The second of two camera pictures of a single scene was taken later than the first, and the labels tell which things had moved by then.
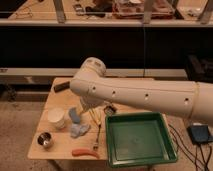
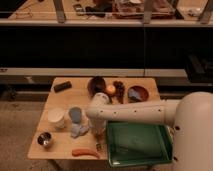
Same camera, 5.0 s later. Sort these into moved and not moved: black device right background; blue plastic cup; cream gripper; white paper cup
Moved: cream gripper
Not moved: white paper cup; blue plastic cup; black device right background
